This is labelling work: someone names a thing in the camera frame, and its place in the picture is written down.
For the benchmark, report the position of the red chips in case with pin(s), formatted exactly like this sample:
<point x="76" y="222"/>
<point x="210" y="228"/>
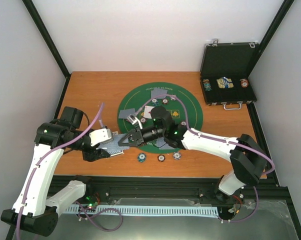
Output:
<point x="244" y="83"/>

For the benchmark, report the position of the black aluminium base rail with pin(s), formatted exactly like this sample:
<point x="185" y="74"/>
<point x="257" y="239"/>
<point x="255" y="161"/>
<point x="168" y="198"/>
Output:
<point x="199" y="189"/>

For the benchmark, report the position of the face up heart card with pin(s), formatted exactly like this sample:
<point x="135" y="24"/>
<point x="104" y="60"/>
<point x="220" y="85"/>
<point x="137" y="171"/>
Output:
<point x="147" y="112"/>

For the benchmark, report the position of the purple white chip stack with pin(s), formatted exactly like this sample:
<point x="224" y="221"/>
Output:
<point x="177" y="155"/>

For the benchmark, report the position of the wrapped card deck in case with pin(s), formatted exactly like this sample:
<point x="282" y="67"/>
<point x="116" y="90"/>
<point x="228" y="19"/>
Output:
<point x="225" y="83"/>

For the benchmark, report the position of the grey card deck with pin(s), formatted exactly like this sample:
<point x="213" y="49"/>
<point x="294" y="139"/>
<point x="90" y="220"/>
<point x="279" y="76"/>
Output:
<point x="112" y="147"/>

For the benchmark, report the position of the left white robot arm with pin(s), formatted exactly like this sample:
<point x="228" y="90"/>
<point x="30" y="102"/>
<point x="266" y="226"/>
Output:
<point x="34" y="211"/>

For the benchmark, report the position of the green blue chip stack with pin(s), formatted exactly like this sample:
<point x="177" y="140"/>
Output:
<point x="141" y="157"/>

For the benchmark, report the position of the light blue cable duct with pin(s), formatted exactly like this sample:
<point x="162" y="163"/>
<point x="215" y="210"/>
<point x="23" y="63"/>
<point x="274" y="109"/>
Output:
<point x="156" y="211"/>

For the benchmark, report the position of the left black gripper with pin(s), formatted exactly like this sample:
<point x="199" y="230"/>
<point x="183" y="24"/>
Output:
<point x="94" y="154"/>

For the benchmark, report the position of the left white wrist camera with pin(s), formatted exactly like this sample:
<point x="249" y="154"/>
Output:
<point x="102" y="135"/>

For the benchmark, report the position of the round green poker mat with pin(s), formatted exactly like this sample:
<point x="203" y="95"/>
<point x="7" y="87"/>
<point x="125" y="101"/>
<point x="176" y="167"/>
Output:
<point x="139" y="95"/>

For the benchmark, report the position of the red brown chip stack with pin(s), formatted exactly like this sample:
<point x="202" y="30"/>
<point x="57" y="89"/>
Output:
<point x="161" y="158"/>

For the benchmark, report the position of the blue backed playing card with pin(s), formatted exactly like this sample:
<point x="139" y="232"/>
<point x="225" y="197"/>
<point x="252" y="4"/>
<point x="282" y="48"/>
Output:
<point x="124" y="115"/>

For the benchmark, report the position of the black poker chip case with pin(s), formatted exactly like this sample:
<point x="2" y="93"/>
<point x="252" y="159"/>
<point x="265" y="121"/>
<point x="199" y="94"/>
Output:
<point x="230" y="60"/>

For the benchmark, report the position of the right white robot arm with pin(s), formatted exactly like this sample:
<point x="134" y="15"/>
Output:
<point x="246" y="157"/>

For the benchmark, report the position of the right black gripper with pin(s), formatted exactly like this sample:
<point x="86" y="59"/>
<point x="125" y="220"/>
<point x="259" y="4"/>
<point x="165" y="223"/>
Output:
<point x="121" y="141"/>

